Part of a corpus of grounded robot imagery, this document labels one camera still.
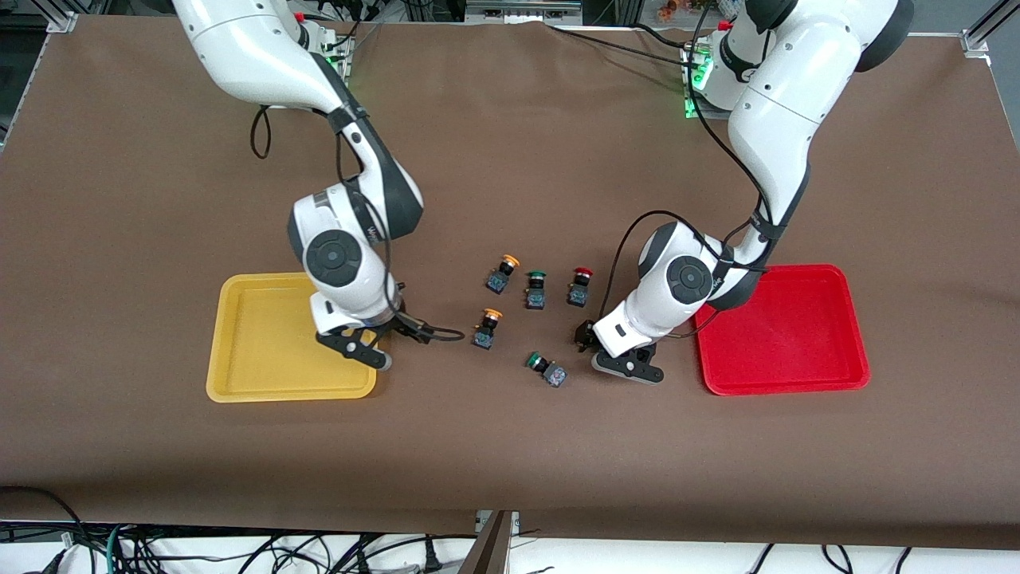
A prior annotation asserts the yellow push button switch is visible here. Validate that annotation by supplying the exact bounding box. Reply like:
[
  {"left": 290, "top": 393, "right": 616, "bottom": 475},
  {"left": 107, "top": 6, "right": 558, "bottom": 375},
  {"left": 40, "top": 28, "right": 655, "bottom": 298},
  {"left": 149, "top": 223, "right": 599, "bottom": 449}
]
[
  {"left": 485, "top": 254, "right": 521, "bottom": 295},
  {"left": 472, "top": 308, "right": 504, "bottom": 350}
]

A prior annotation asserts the yellow plastic tray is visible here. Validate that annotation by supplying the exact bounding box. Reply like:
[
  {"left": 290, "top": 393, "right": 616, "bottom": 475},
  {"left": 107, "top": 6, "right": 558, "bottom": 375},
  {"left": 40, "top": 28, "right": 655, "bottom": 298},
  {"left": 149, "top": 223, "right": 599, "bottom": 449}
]
[{"left": 206, "top": 273, "right": 378, "bottom": 403}]

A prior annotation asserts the brown table cloth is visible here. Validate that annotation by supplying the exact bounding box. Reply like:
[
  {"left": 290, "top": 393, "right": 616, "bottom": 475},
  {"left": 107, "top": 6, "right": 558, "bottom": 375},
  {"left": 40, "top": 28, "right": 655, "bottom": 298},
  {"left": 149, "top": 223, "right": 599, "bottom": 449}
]
[{"left": 0, "top": 14, "right": 1020, "bottom": 551}]

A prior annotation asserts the red plastic tray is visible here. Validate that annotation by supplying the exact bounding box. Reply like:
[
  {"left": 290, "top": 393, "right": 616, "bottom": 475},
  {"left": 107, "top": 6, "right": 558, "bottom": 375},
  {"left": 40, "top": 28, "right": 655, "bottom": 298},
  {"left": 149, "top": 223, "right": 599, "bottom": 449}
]
[{"left": 689, "top": 264, "right": 871, "bottom": 397}]

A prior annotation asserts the grey background device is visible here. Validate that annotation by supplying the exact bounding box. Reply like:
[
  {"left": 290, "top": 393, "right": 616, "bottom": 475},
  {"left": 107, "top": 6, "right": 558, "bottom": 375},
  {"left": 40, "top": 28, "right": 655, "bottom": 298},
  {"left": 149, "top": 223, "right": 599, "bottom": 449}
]
[{"left": 466, "top": 0, "right": 583, "bottom": 21}]

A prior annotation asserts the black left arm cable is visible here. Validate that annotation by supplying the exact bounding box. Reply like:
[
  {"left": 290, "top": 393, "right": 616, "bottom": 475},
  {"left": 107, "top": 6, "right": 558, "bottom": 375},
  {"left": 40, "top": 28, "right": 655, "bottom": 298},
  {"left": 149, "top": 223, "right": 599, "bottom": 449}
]
[{"left": 596, "top": 0, "right": 778, "bottom": 340}]

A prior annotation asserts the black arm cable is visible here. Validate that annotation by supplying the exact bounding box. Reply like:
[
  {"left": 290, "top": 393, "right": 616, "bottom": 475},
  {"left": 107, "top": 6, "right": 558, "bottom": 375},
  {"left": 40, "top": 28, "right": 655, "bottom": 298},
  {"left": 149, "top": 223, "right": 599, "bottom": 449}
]
[
  {"left": 250, "top": 104, "right": 467, "bottom": 345},
  {"left": 596, "top": 0, "right": 778, "bottom": 340}
]

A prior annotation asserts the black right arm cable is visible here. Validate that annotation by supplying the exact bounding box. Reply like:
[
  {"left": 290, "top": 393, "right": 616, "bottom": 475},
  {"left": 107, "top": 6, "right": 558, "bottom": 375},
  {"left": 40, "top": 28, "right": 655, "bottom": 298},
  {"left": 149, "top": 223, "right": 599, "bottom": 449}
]
[{"left": 250, "top": 104, "right": 467, "bottom": 345}]

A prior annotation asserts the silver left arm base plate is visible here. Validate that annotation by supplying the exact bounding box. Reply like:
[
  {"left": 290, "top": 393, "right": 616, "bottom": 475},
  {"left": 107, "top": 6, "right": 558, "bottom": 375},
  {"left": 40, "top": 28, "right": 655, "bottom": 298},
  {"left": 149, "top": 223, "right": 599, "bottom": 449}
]
[{"left": 681, "top": 44, "right": 734, "bottom": 120}]

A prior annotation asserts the brown wooden post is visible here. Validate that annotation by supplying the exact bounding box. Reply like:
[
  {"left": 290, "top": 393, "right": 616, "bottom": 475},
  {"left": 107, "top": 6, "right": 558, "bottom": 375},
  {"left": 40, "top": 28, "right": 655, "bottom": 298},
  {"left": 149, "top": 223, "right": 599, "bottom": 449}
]
[{"left": 458, "top": 510, "right": 515, "bottom": 574}]

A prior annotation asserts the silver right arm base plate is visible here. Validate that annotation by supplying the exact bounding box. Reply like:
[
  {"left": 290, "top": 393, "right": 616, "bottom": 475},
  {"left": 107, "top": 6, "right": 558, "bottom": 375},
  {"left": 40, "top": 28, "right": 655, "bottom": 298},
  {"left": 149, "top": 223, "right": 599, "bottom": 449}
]
[{"left": 323, "top": 32, "right": 355, "bottom": 85}]

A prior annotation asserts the thin black table cable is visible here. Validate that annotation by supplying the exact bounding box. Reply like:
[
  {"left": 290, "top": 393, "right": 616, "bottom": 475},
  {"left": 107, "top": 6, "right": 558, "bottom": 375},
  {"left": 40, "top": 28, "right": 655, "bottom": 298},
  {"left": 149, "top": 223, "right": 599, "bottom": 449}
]
[{"left": 544, "top": 22, "right": 702, "bottom": 69}]

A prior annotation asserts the green floor cable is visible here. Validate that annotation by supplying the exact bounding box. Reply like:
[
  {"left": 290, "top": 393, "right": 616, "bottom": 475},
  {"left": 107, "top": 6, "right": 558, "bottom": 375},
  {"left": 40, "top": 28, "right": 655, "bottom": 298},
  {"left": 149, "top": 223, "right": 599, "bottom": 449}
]
[{"left": 104, "top": 524, "right": 128, "bottom": 574}]

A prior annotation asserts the black floor cable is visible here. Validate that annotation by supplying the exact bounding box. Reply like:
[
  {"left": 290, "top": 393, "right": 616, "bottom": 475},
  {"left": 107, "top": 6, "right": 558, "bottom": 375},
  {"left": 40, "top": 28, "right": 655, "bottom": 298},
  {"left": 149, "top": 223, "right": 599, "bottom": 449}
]
[{"left": 0, "top": 486, "right": 84, "bottom": 551}]

